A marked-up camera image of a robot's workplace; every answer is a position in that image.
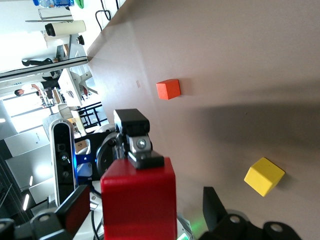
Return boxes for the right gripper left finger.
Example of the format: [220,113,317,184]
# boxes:
[0,184,91,240]

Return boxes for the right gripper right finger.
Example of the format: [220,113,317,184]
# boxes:
[199,186,302,240]

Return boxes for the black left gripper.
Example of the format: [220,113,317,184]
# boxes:
[86,108,165,180]

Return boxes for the red wooden block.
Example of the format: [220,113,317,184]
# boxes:
[100,157,178,240]

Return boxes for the orange wooden block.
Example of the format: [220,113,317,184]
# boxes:
[156,79,181,100]

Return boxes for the yellow wooden block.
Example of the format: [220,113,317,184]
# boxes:
[244,157,286,198]

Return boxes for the white desk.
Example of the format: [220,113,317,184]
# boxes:
[58,68,100,107]

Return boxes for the white cabinet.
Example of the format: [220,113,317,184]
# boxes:
[0,129,53,201]

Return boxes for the standing person white shirt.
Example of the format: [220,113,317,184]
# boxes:
[14,82,61,99]

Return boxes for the person in black trousers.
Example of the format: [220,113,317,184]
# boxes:
[21,56,62,68]

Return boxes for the white tumbler black lid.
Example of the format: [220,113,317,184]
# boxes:
[44,19,86,36]

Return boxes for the water bottle blue label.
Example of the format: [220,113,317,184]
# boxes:
[31,0,75,8]

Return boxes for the black chair frame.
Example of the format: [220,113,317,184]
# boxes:
[79,101,104,129]

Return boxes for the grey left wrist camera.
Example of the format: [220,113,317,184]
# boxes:
[49,119,77,208]

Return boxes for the aluminium frame post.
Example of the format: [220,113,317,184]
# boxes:
[0,56,89,81]

